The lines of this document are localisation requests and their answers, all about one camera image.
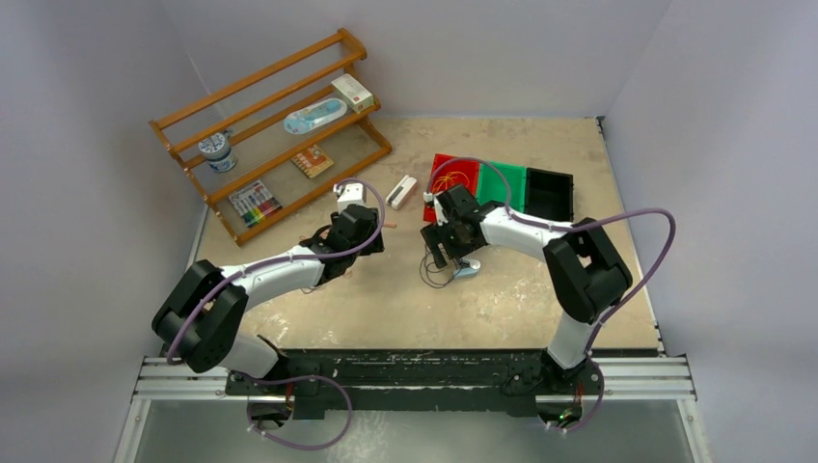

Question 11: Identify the yellow cable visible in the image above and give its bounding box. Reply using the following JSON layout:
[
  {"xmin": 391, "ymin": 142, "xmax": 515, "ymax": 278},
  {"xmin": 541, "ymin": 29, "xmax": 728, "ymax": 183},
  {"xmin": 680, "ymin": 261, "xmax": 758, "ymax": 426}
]
[{"xmin": 431, "ymin": 167, "xmax": 477, "ymax": 196}]

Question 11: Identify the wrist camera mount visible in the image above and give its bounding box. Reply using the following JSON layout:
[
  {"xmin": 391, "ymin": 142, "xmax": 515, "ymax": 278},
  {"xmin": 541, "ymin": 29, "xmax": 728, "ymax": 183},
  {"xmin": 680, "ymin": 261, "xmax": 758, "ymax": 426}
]
[
  {"xmin": 423, "ymin": 192, "xmax": 442, "ymax": 223},
  {"xmin": 333, "ymin": 182, "xmax": 367, "ymax": 212}
]

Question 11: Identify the blue white tape roll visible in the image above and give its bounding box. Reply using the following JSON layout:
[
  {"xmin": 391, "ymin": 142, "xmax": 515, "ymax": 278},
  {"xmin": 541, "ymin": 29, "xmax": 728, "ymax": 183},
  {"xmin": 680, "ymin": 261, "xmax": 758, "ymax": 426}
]
[{"xmin": 198, "ymin": 132, "xmax": 237, "ymax": 174}]

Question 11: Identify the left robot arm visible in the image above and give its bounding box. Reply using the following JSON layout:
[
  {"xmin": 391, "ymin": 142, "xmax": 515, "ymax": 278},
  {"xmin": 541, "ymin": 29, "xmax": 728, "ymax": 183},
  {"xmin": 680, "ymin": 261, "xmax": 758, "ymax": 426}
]
[{"xmin": 151, "ymin": 204, "xmax": 384, "ymax": 395}]

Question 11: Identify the red plastic bin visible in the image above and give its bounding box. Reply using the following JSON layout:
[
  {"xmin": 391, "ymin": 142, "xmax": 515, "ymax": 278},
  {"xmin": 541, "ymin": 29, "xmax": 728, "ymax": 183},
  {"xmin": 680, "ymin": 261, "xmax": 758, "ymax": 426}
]
[{"xmin": 430, "ymin": 153, "xmax": 480, "ymax": 197}]

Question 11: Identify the white stapler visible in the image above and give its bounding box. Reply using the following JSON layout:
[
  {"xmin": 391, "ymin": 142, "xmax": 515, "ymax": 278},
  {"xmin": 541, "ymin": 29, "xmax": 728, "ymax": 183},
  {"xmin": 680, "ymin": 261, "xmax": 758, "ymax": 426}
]
[{"xmin": 386, "ymin": 175, "xmax": 418, "ymax": 210}]

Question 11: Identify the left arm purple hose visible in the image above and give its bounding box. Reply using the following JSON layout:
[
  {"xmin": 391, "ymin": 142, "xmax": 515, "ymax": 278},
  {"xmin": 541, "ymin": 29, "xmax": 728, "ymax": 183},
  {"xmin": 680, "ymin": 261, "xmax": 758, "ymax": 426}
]
[{"xmin": 166, "ymin": 177, "xmax": 389, "ymax": 452}]

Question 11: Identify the white red box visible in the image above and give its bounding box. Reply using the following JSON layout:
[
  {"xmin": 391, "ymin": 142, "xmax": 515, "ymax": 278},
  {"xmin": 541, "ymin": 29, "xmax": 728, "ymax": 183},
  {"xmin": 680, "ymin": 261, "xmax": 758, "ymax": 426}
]
[{"xmin": 331, "ymin": 73, "xmax": 375, "ymax": 113}]

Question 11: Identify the right arm purple hose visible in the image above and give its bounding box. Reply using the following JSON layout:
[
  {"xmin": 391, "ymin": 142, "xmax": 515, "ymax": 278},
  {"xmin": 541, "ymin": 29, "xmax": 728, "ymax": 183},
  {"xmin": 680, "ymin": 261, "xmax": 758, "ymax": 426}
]
[{"xmin": 424, "ymin": 156, "xmax": 677, "ymax": 437}]

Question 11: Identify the white blue staple remover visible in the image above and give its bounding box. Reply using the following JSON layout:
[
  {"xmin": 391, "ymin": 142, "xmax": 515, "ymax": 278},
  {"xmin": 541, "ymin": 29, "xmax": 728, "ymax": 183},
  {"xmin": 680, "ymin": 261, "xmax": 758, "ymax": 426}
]
[{"xmin": 452, "ymin": 259, "xmax": 481, "ymax": 280}]

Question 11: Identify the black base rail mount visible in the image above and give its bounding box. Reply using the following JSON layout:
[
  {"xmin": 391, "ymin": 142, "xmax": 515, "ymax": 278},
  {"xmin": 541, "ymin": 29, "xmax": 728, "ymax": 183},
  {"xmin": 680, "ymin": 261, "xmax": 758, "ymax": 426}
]
[{"xmin": 226, "ymin": 349, "xmax": 604, "ymax": 426}]

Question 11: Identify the coloured marker set pack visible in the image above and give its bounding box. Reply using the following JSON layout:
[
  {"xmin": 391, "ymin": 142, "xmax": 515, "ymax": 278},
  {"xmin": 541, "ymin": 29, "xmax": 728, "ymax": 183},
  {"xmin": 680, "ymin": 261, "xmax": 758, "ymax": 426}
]
[{"xmin": 229, "ymin": 179, "xmax": 283, "ymax": 228}]

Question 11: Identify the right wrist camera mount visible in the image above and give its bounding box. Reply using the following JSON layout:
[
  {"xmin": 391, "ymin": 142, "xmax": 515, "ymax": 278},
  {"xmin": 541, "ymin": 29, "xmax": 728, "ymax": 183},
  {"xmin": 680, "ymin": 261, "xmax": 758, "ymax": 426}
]
[{"xmin": 423, "ymin": 192, "xmax": 442, "ymax": 223}]

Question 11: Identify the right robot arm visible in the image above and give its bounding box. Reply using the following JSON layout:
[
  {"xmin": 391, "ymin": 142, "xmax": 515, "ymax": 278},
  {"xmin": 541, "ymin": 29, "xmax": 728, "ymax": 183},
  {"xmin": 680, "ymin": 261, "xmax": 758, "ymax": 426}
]
[{"xmin": 421, "ymin": 184, "xmax": 633, "ymax": 393}]

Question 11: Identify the black plastic bin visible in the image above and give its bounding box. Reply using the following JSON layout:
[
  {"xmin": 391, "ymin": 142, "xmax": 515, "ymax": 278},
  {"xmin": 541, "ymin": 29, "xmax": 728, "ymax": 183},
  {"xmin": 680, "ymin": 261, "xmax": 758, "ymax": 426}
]
[{"xmin": 523, "ymin": 168, "xmax": 574, "ymax": 222}]

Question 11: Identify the aluminium frame rail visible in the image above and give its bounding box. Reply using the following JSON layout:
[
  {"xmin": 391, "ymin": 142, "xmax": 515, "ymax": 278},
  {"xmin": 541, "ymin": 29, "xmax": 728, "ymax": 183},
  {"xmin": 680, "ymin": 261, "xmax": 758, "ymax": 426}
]
[{"xmin": 116, "ymin": 349, "xmax": 711, "ymax": 462}]

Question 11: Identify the orange snack packet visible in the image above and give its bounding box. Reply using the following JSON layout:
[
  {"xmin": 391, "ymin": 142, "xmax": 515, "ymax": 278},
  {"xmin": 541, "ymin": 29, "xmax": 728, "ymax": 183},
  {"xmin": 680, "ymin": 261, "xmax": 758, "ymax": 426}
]
[{"xmin": 290, "ymin": 144, "xmax": 334, "ymax": 178}]

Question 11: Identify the wooden shelf rack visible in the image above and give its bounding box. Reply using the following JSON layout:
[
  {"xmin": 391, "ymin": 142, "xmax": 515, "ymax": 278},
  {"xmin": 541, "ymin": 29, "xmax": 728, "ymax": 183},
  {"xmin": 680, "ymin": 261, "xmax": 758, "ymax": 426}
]
[{"xmin": 149, "ymin": 28, "xmax": 393, "ymax": 246}]

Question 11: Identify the green plastic bin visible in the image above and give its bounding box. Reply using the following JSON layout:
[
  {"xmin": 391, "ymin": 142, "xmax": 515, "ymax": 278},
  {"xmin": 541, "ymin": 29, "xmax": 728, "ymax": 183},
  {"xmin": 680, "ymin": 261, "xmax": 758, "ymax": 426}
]
[{"xmin": 476, "ymin": 162, "xmax": 528, "ymax": 212}]

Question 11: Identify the blue white oval package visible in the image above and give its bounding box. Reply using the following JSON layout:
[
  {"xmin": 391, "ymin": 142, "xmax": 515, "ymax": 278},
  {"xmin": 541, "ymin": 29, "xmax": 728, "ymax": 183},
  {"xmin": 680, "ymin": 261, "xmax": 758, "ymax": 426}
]
[{"xmin": 283, "ymin": 97, "xmax": 347, "ymax": 135}]

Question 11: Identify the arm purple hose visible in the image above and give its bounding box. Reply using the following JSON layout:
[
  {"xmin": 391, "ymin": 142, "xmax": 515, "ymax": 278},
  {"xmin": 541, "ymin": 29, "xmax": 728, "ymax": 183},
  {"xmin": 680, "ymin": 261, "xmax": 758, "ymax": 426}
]
[
  {"xmin": 166, "ymin": 177, "xmax": 389, "ymax": 452},
  {"xmin": 424, "ymin": 156, "xmax": 677, "ymax": 437}
]

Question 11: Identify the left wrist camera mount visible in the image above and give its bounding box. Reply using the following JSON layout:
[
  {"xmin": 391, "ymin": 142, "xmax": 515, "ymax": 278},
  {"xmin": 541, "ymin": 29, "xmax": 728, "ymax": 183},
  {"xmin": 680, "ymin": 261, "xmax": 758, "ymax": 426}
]
[{"xmin": 333, "ymin": 182, "xmax": 367, "ymax": 212}]

